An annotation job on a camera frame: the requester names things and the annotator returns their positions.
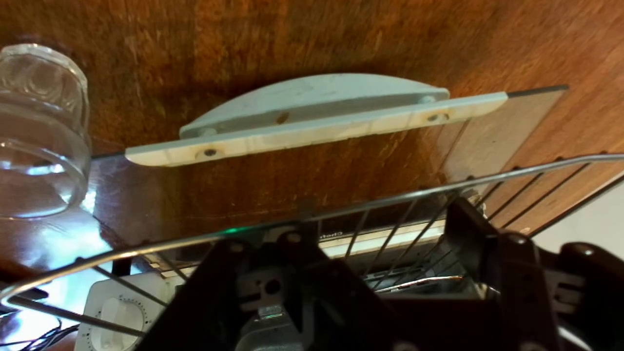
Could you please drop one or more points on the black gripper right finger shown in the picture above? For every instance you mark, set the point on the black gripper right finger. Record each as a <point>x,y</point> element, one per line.
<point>509,266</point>

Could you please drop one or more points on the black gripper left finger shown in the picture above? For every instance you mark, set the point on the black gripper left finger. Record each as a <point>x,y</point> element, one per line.
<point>248,294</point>

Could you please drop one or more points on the metal wire oven rack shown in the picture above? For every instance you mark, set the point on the metal wire oven rack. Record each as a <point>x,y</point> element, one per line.
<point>583,280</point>

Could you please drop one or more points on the white mini toaster oven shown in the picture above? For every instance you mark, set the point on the white mini toaster oven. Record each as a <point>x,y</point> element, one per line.
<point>357,298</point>

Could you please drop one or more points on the small clear glass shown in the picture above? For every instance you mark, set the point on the small clear glass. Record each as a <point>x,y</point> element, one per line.
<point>45,149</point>

